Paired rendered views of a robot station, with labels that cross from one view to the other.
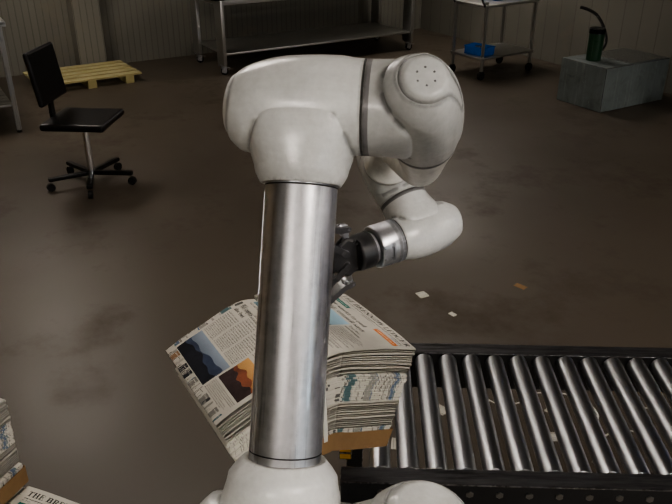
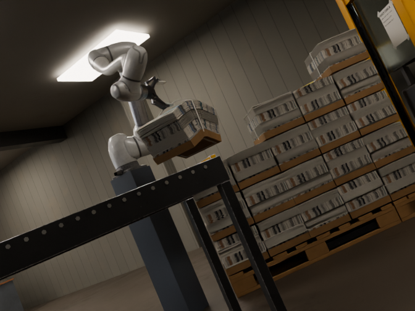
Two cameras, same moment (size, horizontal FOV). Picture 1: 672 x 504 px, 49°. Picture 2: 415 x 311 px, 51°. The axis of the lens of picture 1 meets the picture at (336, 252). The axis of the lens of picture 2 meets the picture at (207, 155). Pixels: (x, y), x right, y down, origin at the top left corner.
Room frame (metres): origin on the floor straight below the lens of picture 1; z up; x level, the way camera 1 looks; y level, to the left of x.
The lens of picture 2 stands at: (3.48, -0.98, 0.65)
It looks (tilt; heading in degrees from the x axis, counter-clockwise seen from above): 5 degrees up; 153
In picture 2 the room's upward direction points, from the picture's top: 24 degrees counter-clockwise
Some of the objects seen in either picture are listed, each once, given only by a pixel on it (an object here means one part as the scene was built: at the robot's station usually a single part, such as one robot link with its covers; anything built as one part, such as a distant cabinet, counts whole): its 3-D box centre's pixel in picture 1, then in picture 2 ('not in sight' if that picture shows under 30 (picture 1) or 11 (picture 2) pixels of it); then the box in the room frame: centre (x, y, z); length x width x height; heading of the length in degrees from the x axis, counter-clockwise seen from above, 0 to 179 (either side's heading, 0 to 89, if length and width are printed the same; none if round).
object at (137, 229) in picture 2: not in sight; (159, 242); (0.69, -0.12, 0.50); 0.20 x 0.20 x 1.00; 31
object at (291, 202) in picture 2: not in sight; (288, 201); (1.00, 0.73, 0.40); 1.16 x 0.38 x 0.51; 67
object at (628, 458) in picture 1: (611, 416); not in sight; (1.46, -0.69, 0.77); 0.47 x 0.05 x 0.05; 178
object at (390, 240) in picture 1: (382, 244); (139, 92); (1.34, -0.09, 1.32); 0.09 x 0.06 x 0.09; 29
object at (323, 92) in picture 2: not in sight; (310, 105); (1.17, 1.13, 0.95); 0.38 x 0.29 x 0.23; 157
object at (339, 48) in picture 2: not in sight; (367, 127); (1.28, 1.40, 0.65); 0.39 x 0.30 x 1.29; 157
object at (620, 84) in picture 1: (609, 54); not in sight; (7.29, -2.68, 0.43); 0.89 x 0.71 x 0.85; 121
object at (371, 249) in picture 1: (351, 254); (148, 92); (1.31, -0.03, 1.31); 0.09 x 0.07 x 0.08; 119
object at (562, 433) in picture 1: (559, 415); not in sight; (1.46, -0.56, 0.77); 0.47 x 0.05 x 0.05; 178
